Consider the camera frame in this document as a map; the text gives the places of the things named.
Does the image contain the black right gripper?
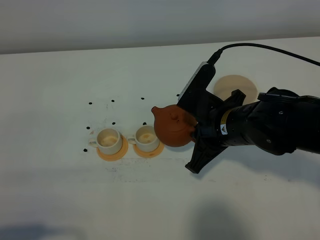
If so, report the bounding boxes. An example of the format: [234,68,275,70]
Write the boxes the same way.
[177,63,246,174]

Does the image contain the brown clay teapot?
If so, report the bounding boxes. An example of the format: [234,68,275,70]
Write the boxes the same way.
[151,104,198,148]

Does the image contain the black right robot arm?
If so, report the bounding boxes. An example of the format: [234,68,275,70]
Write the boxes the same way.
[177,63,320,174]

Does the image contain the beige round teapot coaster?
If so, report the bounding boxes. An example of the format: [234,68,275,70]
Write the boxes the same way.
[213,75,258,105]

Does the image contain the white right teacup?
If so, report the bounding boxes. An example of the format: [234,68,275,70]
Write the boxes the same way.
[126,125,160,153]

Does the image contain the white teacup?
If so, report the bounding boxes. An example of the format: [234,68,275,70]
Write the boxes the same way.
[126,125,160,153]
[88,128,123,155]

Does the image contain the orange right cup coaster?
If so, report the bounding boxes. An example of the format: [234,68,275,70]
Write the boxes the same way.
[132,139,164,159]

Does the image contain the orange cup coaster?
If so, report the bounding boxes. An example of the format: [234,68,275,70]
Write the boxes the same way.
[96,135,129,162]
[132,139,164,159]

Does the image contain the orange left cup coaster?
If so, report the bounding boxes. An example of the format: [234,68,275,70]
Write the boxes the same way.
[96,135,129,162]

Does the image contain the white left teacup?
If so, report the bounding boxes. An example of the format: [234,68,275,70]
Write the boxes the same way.
[88,128,123,155]

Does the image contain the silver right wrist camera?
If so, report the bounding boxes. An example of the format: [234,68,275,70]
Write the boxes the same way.
[178,61,207,101]

